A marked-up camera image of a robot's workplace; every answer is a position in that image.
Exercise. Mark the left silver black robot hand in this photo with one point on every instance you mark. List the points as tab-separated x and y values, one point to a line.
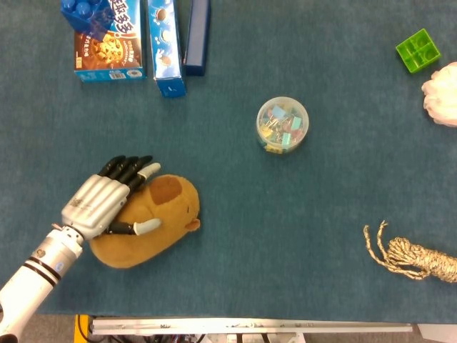
98	203

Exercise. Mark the brown capybara plush toy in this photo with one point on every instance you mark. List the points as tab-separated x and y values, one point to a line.
157	221

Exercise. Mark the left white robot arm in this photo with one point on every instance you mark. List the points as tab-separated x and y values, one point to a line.
34	275

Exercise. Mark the chocolate chip cookie box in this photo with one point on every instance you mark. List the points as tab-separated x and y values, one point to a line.
114	46

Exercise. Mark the blue sandwich cookie box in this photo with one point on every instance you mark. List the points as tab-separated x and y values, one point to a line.
166	46

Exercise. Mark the blue felt table mat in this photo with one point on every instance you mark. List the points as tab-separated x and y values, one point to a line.
285	214

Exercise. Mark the blue plastic building block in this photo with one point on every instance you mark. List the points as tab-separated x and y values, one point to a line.
85	14

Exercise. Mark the dark blue narrow box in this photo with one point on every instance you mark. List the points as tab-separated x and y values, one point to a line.
197	35

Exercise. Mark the clear tub of binder clips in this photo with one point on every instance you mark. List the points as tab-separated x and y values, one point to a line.
282	125

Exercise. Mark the green plastic building block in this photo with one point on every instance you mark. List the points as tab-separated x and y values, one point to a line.
418	51

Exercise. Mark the white mesh bath sponge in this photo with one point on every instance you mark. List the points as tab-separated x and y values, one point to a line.
442	96

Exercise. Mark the aluminium frame rail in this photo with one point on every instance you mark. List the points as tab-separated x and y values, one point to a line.
250	326

